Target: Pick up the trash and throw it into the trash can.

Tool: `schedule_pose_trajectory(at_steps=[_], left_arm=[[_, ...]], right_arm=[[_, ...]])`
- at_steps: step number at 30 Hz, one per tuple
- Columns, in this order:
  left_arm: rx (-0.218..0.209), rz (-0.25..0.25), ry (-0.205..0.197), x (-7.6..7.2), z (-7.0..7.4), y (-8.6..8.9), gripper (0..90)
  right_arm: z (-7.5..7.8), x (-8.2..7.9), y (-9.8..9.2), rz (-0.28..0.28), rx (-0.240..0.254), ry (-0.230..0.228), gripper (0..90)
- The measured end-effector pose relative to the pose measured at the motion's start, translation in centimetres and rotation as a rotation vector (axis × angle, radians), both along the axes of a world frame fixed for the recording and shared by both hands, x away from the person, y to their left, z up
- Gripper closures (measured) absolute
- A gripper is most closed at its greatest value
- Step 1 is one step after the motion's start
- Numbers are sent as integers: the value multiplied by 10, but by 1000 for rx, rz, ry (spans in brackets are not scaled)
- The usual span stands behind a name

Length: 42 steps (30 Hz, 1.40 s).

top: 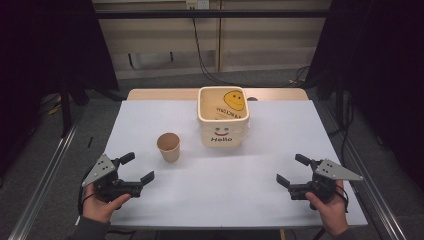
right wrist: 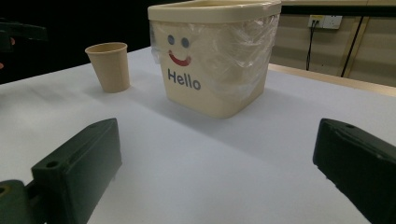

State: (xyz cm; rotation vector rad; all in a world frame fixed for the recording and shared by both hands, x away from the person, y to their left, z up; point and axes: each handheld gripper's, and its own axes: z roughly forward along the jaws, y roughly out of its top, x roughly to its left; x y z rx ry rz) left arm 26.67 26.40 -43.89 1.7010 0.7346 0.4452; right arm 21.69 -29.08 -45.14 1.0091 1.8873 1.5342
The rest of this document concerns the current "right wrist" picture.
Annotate thin black cable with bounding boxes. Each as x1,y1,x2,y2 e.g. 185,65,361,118
340,16,365,78

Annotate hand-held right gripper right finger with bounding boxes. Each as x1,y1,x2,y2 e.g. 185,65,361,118
312,118,396,224

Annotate cream smiley-face trash bin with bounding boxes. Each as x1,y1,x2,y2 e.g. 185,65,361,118
148,0,283,119

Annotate clear plastic bin liner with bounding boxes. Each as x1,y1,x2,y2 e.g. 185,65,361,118
149,0,281,96

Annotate beige paper cup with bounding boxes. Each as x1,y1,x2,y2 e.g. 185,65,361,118
84,42,131,94

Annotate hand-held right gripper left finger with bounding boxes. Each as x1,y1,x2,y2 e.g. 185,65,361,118
31,117,123,224

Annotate white wall socket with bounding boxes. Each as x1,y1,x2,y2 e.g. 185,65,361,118
307,14,344,30

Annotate white table cover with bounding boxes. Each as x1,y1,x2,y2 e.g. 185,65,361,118
0,46,396,224

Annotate black power cable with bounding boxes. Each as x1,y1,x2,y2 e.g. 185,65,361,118
305,20,319,72

